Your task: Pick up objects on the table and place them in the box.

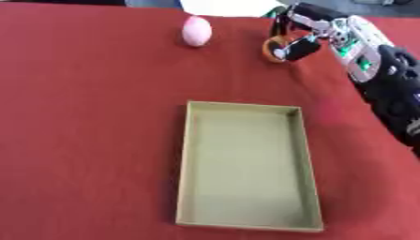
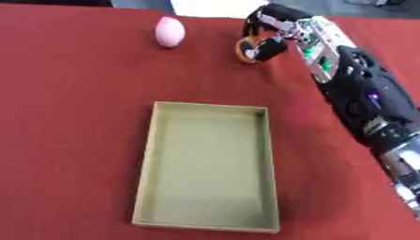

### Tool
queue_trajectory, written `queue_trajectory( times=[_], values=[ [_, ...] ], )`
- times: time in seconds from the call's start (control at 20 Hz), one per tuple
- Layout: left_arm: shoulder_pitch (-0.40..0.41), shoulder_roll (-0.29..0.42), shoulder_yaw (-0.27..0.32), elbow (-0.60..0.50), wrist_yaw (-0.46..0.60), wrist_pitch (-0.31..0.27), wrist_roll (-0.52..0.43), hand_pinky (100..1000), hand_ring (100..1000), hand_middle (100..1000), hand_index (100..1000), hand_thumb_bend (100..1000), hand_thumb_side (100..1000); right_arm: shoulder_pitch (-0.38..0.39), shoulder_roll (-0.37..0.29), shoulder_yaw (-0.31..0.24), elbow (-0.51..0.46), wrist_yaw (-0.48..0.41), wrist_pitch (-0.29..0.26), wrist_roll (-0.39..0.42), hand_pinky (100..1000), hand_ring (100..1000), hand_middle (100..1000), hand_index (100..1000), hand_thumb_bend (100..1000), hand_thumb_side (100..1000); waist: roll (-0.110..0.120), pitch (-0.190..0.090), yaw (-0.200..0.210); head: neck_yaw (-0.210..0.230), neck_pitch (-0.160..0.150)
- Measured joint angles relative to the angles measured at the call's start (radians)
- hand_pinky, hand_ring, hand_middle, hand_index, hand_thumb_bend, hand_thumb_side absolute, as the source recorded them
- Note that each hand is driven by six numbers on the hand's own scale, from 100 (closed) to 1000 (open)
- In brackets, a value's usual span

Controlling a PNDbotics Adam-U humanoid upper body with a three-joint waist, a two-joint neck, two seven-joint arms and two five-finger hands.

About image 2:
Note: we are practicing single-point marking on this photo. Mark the brown round toy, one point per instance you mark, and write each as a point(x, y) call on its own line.
point(243, 50)

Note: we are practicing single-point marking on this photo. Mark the open box with green inside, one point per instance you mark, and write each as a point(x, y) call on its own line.
point(208, 168)

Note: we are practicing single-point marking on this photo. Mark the pink egg-shaped toy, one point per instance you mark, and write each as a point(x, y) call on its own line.
point(169, 32)

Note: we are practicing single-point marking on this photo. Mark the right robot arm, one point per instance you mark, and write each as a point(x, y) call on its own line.
point(361, 90)

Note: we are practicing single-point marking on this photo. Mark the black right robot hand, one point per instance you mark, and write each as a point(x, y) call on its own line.
point(273, 18)

